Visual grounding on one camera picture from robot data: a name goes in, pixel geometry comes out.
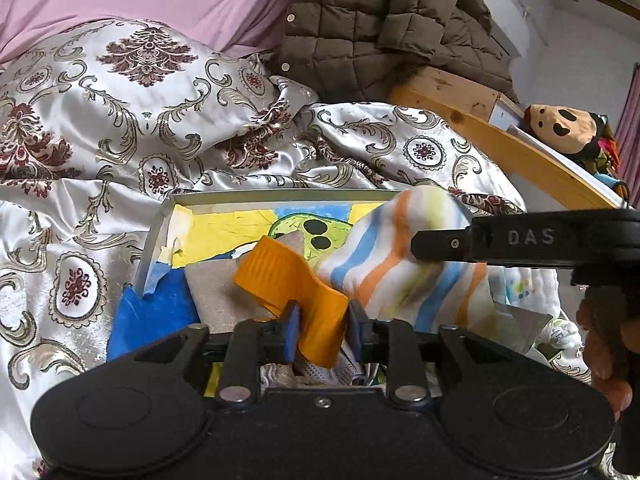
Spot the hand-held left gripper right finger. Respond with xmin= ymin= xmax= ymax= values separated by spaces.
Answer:
xmin=347 ymin=301 xmax=507 ymax=407

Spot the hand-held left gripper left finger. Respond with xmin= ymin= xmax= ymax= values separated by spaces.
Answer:
xmin=134 ymin=301 xmax=303 ymax=405

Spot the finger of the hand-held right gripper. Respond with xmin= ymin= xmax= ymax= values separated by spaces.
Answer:
xmin=410 ymin=226 xmax=474 ymax=264

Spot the striped sock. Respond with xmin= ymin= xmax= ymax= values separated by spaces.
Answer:
xmin=316 ymin=184 xmax=502 ymax=337

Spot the small white sock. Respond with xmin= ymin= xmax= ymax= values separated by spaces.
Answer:
xmin=536 ymin=316 xmax=584 ymax=352

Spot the grey tray with drawing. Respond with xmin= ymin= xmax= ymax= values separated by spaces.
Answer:
xmin=106 ymin=188 xmax=557 ymax=397

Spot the person's right hand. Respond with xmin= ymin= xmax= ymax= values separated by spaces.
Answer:
xmin=575 ymin=286 xmax=633 ymax=422

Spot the white knitted cartoon pouch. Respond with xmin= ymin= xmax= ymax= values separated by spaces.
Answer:
xmin=261 ymin=354 xmax=362 ymax=389

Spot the white mattress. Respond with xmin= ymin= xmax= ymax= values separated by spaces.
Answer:
xmin=506 ymin=124 xmax=627 ymax=209

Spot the mouse plush toy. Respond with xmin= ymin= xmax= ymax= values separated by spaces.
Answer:
xmin=521 ymin=101 xmax=622 ymax=182

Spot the pink curtain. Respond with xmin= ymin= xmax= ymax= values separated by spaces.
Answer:
xmin=614 ymin=109 xmax=640 ymax=182

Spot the wooden box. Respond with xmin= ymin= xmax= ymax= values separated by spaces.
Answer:
xmin=386 ymin=66 xmax=527 ymax=127

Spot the brown puffer jacket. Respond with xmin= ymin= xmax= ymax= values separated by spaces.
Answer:
xmin=276 ymin=0 xmax=522 ymax=107

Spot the white air conditioner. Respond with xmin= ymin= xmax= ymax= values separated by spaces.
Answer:
xmin=464 ymin=0 xmax=532 ymax=57

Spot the floral satin blanket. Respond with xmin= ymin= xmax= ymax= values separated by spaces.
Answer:
xmin=0 ymin=100 xmax=596 ymax=480

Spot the floral satin pillow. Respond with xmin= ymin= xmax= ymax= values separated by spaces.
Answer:
xmin=0 ymin=16 xmax=322 ymax=197

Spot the wooden bed frame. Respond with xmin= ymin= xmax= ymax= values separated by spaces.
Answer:
xmin=447 ymin=109 xmax=627 ymax=212

